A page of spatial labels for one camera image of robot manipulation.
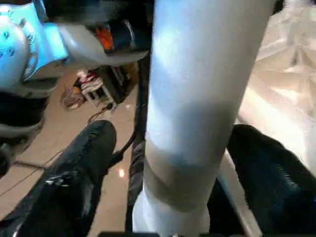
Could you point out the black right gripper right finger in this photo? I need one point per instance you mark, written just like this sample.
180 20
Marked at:
276 187

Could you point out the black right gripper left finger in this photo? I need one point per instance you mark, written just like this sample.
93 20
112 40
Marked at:
64 192

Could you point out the white plastic table top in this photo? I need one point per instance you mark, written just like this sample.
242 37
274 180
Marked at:
281 89

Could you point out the white plastic table leg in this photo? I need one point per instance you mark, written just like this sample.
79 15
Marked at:
197 98

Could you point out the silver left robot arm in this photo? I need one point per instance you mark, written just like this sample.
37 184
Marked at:
29 49

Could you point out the red white floor clutter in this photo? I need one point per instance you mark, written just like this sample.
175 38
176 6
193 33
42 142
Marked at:
89 89

